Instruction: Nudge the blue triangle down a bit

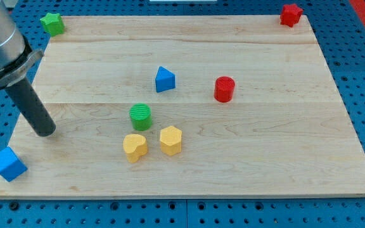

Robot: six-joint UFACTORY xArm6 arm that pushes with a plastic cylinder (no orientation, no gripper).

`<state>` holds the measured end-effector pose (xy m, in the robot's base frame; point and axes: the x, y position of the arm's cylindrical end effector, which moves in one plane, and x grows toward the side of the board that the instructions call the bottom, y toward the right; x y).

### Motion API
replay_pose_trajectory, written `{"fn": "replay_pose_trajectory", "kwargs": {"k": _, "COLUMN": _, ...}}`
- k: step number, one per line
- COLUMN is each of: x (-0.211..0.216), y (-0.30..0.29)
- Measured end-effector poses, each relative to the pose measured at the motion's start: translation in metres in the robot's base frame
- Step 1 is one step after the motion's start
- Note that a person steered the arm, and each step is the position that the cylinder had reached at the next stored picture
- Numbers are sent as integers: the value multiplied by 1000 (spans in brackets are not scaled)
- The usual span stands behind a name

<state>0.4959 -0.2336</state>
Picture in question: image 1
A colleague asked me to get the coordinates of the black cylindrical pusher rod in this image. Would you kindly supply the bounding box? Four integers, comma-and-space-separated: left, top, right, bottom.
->
4, 77, 56, 137

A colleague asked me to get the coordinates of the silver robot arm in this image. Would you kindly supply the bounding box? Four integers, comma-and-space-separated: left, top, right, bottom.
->
0, 0, 56, 137

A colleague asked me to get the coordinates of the blue triangle block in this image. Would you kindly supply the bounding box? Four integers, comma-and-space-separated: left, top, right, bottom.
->
155, 66, 176, 92

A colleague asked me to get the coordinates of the blue cube block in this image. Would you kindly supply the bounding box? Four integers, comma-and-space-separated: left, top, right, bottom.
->
0, 147, 27, 182

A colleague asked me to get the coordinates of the green star block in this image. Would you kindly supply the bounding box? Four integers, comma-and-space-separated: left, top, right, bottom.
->
40, 13, 65, 37

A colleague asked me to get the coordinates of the green cylinder block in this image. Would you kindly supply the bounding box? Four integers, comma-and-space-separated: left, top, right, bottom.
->
129, 103, 152, 131

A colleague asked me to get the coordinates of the wooden board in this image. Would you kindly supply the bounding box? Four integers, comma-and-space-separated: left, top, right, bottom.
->
0, 15, 365, 200

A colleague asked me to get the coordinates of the yellow heart block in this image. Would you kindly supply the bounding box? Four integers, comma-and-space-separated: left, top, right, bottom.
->
123, 134, 148, 163

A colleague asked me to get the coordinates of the yellow hexagon block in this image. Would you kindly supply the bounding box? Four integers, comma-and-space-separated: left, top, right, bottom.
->
160, 126, 182, 156

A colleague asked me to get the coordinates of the red cylinder block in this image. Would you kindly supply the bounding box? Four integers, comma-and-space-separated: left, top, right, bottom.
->
214, 76, 236, 103

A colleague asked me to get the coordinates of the red star block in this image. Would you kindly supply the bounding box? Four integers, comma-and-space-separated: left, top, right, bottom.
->
280, 4, 304, 27

